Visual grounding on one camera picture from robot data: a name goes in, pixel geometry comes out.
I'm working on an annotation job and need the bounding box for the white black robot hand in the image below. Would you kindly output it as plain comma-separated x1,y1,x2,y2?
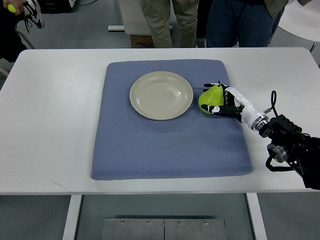
201,83,269,131

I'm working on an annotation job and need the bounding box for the bystander bare hand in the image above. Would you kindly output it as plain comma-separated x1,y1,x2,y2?
3,0,25,16

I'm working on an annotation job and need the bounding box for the green pear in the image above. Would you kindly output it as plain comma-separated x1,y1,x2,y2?
198,82,224,115

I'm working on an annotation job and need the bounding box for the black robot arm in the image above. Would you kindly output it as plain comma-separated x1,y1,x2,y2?
258,90,320,190

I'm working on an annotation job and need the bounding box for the beige round plate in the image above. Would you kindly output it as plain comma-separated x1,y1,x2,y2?
129,71,194,121

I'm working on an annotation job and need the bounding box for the black white sneaker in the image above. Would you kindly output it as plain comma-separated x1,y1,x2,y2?
23,0,45,33

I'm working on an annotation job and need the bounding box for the person in black clothes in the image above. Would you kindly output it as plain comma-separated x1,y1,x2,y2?
0,0,27,63

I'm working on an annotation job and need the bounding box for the person in blue jeans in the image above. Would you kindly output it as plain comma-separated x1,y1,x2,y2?
206,0,311,48

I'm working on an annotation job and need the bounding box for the white right table leg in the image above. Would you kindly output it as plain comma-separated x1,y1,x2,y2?
245,193,268,240

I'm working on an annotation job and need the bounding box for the white table leg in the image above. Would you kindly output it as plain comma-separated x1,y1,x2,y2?
62,195,82,240
245,193,268,240

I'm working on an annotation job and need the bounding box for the blue quilted mat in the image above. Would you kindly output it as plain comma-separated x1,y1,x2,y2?
91,59,253,180

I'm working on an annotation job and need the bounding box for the brown cardboard box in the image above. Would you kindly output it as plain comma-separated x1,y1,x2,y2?
130,34,155,49

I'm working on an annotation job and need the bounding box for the person in khaki trousers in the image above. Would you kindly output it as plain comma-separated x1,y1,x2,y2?
138,0,200,49

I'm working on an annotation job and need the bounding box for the white left table leg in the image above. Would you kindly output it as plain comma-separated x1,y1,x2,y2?
62,195,82,240

